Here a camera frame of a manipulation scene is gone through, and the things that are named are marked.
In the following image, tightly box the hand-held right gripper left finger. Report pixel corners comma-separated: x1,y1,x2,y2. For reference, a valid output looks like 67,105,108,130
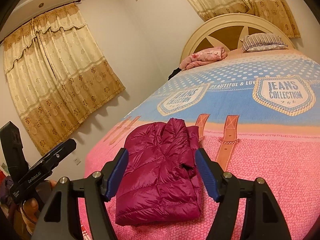
31,147,129,240

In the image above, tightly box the dark curtain rod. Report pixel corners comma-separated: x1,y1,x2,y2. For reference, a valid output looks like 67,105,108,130
31,0,82,20

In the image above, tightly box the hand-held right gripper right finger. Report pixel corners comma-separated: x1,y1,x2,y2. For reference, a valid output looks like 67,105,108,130
195,148,292,240

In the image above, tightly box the wide beige floral curtain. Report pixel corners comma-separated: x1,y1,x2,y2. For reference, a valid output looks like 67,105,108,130
2,4,126,157

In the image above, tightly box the magenta puffer jacket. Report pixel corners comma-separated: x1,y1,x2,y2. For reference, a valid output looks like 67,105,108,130
115,118,203,228

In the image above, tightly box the person's left hand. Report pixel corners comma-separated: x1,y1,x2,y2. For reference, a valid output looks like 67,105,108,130
21,197,40,224

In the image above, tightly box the cream wooden headboard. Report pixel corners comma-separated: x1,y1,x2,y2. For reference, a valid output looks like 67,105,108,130
179,13,297,64

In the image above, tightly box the purple cloth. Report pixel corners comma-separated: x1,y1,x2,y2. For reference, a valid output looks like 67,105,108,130
0,175,17,205

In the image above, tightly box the pink and blue printed blanket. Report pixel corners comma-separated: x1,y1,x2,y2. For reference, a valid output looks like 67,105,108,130
77,49,320,240

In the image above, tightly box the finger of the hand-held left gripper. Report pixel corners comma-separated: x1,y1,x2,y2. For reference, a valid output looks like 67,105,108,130
30,139,77,174
0,121,28,178

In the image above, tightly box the pink floral folded quilt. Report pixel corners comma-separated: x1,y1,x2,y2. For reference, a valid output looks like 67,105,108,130
179,46,228,70

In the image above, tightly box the striped pillow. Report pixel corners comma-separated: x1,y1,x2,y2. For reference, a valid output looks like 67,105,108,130
241,33,288,53

